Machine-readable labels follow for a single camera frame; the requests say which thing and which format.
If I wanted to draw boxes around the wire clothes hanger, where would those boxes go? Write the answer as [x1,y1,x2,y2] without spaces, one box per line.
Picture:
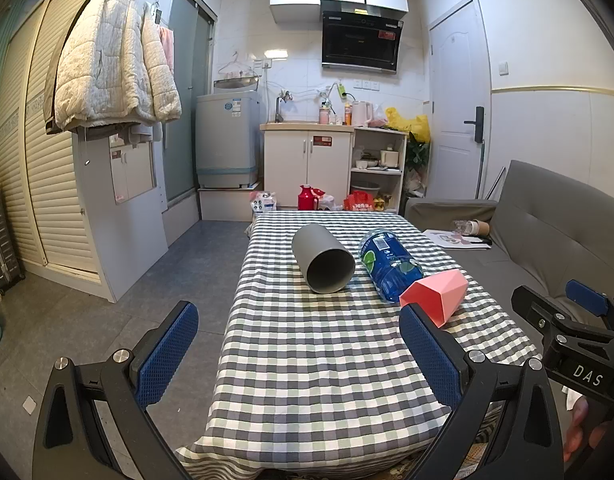
[217,53,255,79]

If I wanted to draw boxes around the glass shower door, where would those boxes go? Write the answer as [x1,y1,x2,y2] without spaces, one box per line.
[163,0,218,206]

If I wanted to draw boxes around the white sink cabinet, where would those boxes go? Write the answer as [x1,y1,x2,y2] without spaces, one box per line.
[259,122,355,211]

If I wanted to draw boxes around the white electric kettle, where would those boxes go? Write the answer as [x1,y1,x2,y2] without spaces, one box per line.
[351,100,375,128]

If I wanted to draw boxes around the white open shelf unit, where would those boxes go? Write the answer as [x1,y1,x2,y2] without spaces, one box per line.
[348,126,408,217]

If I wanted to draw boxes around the white washer platform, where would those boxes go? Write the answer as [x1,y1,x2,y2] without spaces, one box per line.
[197,184,264,222]

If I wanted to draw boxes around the white panel cabinet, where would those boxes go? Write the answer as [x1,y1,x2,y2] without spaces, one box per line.
[71,125,170,304]

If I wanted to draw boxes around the grey washing machine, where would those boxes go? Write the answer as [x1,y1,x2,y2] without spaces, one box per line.
[195,92,262,190]

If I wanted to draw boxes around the red thermos jug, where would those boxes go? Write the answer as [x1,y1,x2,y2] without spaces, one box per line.
[297,184,320,211]

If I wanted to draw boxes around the grey cup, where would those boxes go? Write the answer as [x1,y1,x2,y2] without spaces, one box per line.
[292,223,356,295]

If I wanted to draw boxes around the red plastic bag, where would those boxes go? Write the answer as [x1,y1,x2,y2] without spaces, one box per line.
[343,190,376,212]

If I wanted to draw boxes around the yellow plastic bag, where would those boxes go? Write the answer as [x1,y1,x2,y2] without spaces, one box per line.
[385,106,432,144]

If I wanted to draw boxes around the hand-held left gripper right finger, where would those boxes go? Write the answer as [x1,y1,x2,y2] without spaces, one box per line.
[399,303,566,480]

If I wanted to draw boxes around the black door lock handle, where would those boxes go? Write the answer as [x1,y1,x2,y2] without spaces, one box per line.
[464,106,486,142]

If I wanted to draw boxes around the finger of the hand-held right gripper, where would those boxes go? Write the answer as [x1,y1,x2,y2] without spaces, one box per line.
[565,279,614,330]
[511,285,614,340]

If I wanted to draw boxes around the grey sofa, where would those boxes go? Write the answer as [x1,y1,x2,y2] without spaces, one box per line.
[404,159,614,413]

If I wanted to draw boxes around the blue water bottle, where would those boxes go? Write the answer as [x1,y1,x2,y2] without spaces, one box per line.
[358,228,424,304]

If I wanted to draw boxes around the louvered wardrobe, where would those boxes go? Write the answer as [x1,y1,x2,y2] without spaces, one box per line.
[0,0,118,303]

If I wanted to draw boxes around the person's right hand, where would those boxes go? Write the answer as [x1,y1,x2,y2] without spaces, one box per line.
[563,394,610,464]

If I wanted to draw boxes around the pink faceted cup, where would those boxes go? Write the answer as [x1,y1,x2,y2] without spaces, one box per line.
[399,268,470,329]

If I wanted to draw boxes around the checkered tablecloth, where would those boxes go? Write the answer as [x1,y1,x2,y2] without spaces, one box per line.
[174,210,544,474]

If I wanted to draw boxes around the white printed box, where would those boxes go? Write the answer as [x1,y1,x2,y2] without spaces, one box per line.
[250,191,278,215]

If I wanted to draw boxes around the white puffer jacket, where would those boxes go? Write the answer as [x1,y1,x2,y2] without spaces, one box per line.
[43,0,183,135]

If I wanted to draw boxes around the white door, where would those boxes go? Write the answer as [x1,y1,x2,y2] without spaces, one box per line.
[428,0,494,201]

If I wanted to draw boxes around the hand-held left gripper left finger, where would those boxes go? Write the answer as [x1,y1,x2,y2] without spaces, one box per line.
[32,301,200,480]

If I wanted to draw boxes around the black range hood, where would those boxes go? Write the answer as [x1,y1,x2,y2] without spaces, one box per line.
[320,0,408,75]

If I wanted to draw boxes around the printed papers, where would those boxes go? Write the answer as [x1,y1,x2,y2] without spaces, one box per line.
[423,229,494,250]

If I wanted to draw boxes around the pink cloth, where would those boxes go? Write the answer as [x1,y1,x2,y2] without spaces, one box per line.
[158,25,176,73]

